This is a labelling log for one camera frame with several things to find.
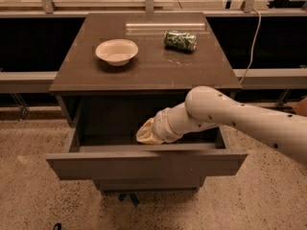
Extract white paper bowl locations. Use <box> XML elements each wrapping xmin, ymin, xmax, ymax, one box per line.
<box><xmin>95</xmin><ymin>39</ymin><xmax>138</xmax><ymax>66</ymax></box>

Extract grey top drawer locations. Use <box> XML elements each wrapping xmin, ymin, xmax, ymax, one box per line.
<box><xmin>46</xmin><ymin>128</ymin><xmax>248</xmax><ymax>183</ymax></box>

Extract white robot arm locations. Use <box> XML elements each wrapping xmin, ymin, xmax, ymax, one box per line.
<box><xmin>136</xmin><ymin>86</ymin><xmax>307</xmax><ymax>166</ymax></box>

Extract grey bottom drawer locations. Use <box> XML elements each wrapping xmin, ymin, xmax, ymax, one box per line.
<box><xmin>94</xmin><ymin>177</ymin><xmax>205</xmax><ymax>192</ymax></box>

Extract blue tape cross marker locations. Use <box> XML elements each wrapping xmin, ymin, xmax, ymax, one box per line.
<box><xmin>118</xmin><ymin>193</ymin><xmax>139</xmax><ymax>208</ymax></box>

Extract crushed green soda can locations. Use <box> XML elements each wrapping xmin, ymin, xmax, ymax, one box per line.
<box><xmin>164</xmin><ymin>31</ymin><xmax>197</xmax><ymax>52</ymax></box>

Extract dark brown drawer cabinet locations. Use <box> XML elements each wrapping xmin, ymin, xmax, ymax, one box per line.
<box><xmin>49</xmin><ymin>11</ymin><xmax>243</xmax><ymax>196</ymax></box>

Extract grey drawer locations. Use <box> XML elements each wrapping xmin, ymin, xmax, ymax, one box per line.
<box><xmin>46</xmin><ymin>128</ymin><xmax>248</xmax><ymax>183</ymax></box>
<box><xmin>94</xmin><ymin>177</ymin><xmax>205</xmax><ymax>192</ymax></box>

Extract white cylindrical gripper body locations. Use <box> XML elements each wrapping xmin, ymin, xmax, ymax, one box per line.
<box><xmin>152</xmin><ymin>103</ymin><xmax>218</xmax><ymax>144</ymax></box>

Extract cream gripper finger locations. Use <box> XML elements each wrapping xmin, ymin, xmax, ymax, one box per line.
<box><xmin>136</xmin><ymin>118</ymin><xmax>163</xmax><ymax>145</ymax></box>

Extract white hanging cable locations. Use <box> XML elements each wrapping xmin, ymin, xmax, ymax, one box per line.
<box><xmin>239</xmin><ymin>7</ymin><xmax>262</xmax><ymax>84</ymax></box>

